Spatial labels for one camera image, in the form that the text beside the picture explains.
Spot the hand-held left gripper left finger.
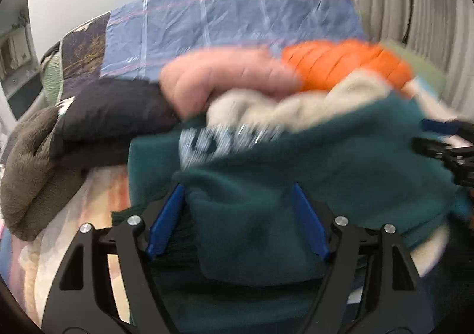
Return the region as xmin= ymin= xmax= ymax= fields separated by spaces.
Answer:
xmin=41 ymin=183 xmax=186 ymax=334

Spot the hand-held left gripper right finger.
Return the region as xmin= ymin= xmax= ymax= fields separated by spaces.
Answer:
xmin=292 ymin=183 xmax=435 ymax=334

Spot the pink padded garment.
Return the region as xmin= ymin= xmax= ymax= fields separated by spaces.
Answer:
xmin=159 ymin=47 xmax=303 ymax=123

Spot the black padded jacket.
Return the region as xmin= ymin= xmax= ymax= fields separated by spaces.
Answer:
xmin=49 ymin=78 xmax=183 ymax=169

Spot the dark floral deer blanket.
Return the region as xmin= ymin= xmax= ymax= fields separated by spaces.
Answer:
xmin=40 ymin=12 xmax=112 ymax=114

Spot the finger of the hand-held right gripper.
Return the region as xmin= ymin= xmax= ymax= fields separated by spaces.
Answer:
xmin=412 ymin=137 xmax=458 ymax=166
xmin=421 ymin=118 xmax=474 ymax=135

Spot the green pillow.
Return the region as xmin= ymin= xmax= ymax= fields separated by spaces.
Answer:
xmin=381 ymin=39 xmax=449 ymax=87
xmin=39 ymin=54 xmax=64 ymax=106

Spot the dark green fleece hoodie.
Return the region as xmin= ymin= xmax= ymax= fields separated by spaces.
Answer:
xmin=110 ymin=73 xmax=474 ymax=334

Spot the brown fleece garment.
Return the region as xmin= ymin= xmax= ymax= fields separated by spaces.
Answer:
xmin=0 ymin=106 xmax=90 ymax=243

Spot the orange puffer jacket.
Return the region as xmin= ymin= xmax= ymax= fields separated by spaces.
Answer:
xmin=281 ymin=39 xmax=414 ymax=93

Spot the grey pleated curtain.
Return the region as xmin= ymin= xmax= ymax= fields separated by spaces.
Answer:
xmin=355 ymin=0 xmax=474 ymax=114

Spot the blue plaid bed sheet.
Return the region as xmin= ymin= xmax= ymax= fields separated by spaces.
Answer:
xmin=100 ymin=0 xmax=368 ymax=83

